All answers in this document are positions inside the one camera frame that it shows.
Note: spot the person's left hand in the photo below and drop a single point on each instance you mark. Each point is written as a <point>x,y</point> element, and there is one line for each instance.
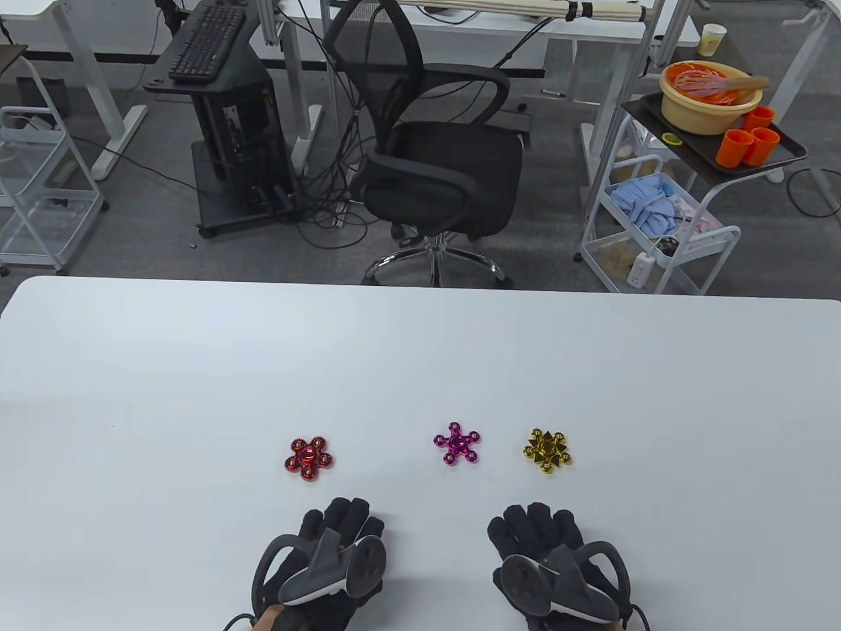
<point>315,526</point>

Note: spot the person's right hand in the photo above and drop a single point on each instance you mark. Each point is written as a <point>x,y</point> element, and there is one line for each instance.
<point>535,529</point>

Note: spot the person's right fingers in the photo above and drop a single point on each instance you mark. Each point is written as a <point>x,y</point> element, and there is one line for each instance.
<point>535,522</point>

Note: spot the person's left fingers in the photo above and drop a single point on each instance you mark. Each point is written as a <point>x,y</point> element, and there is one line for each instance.
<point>341,516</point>

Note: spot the person's left forearm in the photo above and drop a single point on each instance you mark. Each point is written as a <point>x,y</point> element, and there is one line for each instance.
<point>268,619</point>

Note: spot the black left glove controller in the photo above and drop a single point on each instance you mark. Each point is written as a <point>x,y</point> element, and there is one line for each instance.
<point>328,568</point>

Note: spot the black glove controller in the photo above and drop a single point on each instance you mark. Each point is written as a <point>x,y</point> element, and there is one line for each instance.
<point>328,568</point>
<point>565,582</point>

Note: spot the black right glove controller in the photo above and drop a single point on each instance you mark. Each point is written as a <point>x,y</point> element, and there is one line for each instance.
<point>565,582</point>

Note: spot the red fidget spinner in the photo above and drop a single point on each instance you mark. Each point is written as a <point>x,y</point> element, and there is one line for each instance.
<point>309,457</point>

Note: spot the gold fidget spinner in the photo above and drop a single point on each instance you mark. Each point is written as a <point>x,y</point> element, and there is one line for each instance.
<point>547,451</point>

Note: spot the pink fidget spinner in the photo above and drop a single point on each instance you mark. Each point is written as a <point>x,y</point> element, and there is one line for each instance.
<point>456,444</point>

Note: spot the white power strip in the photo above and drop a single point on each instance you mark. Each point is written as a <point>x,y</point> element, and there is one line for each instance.
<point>642,271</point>

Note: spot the light blue cloth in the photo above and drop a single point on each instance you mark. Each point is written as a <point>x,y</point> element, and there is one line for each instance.
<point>647,204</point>

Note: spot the black mesh office chair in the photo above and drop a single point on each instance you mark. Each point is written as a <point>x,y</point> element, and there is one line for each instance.
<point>447,171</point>

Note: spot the black computer cart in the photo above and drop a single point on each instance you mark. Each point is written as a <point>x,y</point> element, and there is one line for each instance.
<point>236,131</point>

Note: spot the dark brown tray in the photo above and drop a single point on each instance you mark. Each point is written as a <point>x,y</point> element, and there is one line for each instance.
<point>690,154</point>

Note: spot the orange plastic cup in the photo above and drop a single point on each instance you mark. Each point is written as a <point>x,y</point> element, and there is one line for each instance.
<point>765,146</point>
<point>760,118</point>
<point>732,150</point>

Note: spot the beige mixing bowl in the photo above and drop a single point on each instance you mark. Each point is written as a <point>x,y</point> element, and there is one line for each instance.
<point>703,115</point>

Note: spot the white desk with beige roll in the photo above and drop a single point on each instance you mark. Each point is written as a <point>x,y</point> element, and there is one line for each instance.
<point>499,29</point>

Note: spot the black keyboard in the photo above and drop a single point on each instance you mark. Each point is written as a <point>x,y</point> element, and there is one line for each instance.
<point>207,39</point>

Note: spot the white desk with slanted leg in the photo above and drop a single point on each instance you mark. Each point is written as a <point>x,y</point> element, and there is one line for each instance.
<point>85,79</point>

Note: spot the white paper cup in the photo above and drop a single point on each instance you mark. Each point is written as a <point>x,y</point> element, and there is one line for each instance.
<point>712,41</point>

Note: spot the beige rolled mat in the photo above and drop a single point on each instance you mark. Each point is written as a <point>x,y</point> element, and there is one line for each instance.
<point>525,9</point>

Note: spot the white desk leg frame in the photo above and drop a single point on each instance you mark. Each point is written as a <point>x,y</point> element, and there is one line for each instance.
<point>805,72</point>

